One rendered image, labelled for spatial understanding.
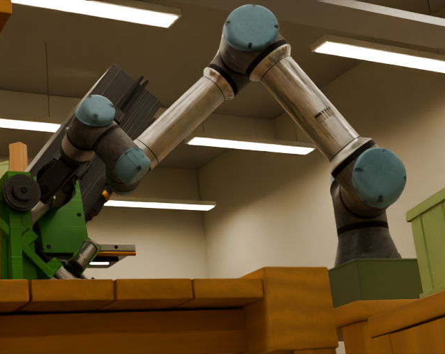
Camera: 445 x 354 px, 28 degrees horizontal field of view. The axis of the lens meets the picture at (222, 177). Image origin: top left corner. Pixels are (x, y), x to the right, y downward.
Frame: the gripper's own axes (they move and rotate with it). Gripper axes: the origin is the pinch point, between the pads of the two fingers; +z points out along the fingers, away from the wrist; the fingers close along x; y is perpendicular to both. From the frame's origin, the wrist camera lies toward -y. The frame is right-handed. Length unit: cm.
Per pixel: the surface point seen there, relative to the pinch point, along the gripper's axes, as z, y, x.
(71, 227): 2.7, 1.0, -7.9
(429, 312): -74, -24, -68
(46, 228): 2.8, -3.6, -4.0
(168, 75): 492, 593, 111
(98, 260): 22.2, 12.2, -16.2
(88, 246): -0.7, -2.6, -14.5
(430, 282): -69, -13, -68
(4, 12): -38.8, 2.7, 27.1
